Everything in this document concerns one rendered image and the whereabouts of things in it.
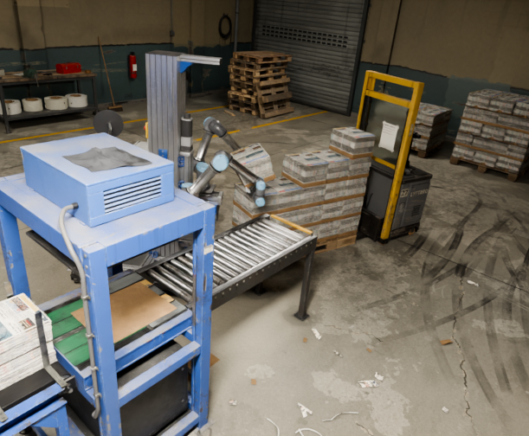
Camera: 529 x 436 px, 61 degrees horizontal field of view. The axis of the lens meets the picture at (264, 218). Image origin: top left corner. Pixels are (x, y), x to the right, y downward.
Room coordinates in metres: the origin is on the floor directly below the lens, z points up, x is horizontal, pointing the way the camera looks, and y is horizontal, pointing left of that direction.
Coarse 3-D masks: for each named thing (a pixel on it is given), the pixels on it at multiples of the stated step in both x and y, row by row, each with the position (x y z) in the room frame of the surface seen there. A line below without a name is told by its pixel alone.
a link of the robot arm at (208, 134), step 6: (204, 120) 4.11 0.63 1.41; (210, 120) 4.04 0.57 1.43; (204, 126) 4.06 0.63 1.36; (204, 132) 4.05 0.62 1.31; (210, 132) 4.03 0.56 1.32; (204, 138) 4.03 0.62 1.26; (210, 138) 4.05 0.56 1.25; (204, 144) 4.02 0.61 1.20; (198, 150) 4.02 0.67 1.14; (204, 150) 4.01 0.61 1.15; (198, 156) 4.00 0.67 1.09; (204, 156) 4.02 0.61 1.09; (198, 162) 3.97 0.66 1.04; (204, 162) 4.02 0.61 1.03
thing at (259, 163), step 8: (264, 152) 3.74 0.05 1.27; (240, 160) 3.71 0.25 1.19; (248, 160) 3.65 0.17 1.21; (256, 160) 3.62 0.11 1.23; (264, 160) 3.64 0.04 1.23; (248, 168) 3.60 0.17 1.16; (256, 168) 3.62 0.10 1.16; (264, 168) 3.64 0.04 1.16; (272, 168) 3.67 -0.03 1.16; (240, 176) 3.69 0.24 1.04; (264, 176) 3.64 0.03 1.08
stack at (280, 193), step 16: (240, 192) 3.95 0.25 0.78; (272, 192) 3.91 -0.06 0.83; (288, 192) 3.97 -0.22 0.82; (304, 192) 4.08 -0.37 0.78; (320, 192) 4.21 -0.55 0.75; (336, 192) 4.32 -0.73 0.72; (256, 208) 3.77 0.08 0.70; (272, 208) 3.87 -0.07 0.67; (304, 208) 4.10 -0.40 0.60; (320, 208) 4.21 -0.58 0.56; (336, 208) 4.35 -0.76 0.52; (240, 224) 3.92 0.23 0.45; (320, 224) 4.24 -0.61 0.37; (336, 224) 4.37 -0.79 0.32; (336, 240) 4.39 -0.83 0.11; (304, 256) 4.14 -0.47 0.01
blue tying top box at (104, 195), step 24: (48, 144) 2.07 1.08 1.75; (72, 144) 2.11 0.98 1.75; (96, 144) 2.14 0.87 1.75; (120, 144) 2.17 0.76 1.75; (24, 168) 2.00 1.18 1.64; (48, 168) 1.84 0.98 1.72; (72, 168) 1.80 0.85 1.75; (120, 168) 1.85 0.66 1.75; (144, 168) 1.88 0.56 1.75; (168, 168) 1.97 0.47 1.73; (48, 192) 1.86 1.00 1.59; (72, 192) 1.72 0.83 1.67; (96, 192) 1.68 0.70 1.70; (120, 192) 1.77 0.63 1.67; (144, 192) 1.87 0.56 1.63; (168, 192) 1.97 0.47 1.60; (96, 216) 1.67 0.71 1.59; (120, 216) 1.76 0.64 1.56
